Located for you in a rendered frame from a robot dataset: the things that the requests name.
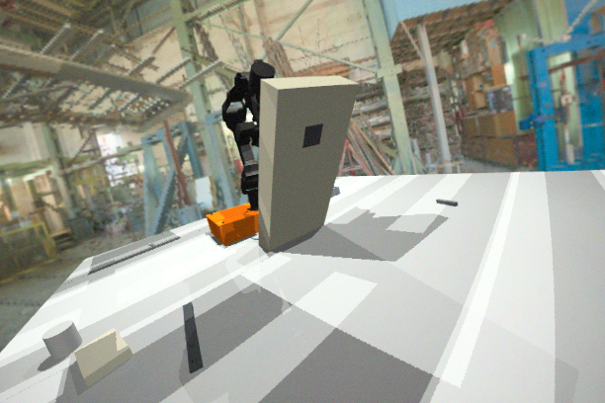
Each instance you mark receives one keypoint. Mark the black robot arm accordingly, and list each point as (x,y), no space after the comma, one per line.
(247,87)

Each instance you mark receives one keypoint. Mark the grey flat bar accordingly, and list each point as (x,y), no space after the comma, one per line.
(193,348)

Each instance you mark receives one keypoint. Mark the grey cylinder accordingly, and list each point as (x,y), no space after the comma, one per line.
(62,339)

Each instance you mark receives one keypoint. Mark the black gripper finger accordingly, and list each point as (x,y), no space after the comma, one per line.
(255,138)

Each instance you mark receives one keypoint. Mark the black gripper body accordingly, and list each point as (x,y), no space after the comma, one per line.
(246,129)

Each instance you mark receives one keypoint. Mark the grey panel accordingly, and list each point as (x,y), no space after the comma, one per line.
(302,132)

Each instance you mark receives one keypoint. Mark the dark grey small bar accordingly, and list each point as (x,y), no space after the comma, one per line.
(453,203)

